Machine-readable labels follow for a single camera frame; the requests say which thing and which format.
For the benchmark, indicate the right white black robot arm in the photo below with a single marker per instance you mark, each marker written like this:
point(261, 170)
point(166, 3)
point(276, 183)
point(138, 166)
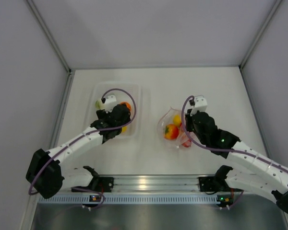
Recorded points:
point(269, 179)

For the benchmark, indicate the fake red tomato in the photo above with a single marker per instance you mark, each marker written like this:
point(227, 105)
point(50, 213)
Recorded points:
point(171, 132)

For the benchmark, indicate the small yellow fake fruit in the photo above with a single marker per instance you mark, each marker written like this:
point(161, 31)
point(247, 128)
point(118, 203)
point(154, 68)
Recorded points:
point(177, 120)

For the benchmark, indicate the white slotted cable duct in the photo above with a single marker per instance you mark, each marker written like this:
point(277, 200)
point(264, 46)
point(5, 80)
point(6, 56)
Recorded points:
point(87, 199)

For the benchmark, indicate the aluminium mounting rail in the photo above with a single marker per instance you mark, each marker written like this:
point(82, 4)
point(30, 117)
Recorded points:
point(151, 183)

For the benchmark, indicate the clear zip top bag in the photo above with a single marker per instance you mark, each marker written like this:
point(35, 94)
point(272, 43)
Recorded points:
point(167, 119)

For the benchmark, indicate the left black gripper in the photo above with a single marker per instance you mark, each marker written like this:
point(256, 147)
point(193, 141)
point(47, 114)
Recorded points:
point(102, 114)

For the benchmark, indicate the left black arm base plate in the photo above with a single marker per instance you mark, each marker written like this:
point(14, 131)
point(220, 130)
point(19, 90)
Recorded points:
point(104, 184)

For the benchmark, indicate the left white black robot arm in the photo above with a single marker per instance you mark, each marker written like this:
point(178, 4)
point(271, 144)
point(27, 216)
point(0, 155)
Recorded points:
point(45, 173)

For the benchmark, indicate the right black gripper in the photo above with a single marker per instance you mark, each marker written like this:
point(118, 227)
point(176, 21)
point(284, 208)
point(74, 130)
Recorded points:
point(189, 118)

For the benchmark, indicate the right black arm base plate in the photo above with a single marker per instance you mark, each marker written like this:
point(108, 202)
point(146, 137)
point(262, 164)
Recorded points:
point(208, 184)

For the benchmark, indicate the fake orange fruit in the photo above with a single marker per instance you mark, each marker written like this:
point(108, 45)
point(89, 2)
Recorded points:
point(127, 105)

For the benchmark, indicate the white plastic basket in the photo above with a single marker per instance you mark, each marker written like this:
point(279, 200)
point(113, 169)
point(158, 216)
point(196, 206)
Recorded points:
point(136, 103)

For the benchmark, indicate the fake yellow lemon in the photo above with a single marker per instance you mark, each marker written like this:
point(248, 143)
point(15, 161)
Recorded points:
point(124, 129)

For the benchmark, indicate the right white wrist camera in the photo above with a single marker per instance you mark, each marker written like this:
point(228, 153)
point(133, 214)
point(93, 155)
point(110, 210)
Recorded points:
point(198, 104)

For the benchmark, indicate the fake white cauliflower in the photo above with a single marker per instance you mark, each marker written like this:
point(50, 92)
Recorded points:
point(99, 104)

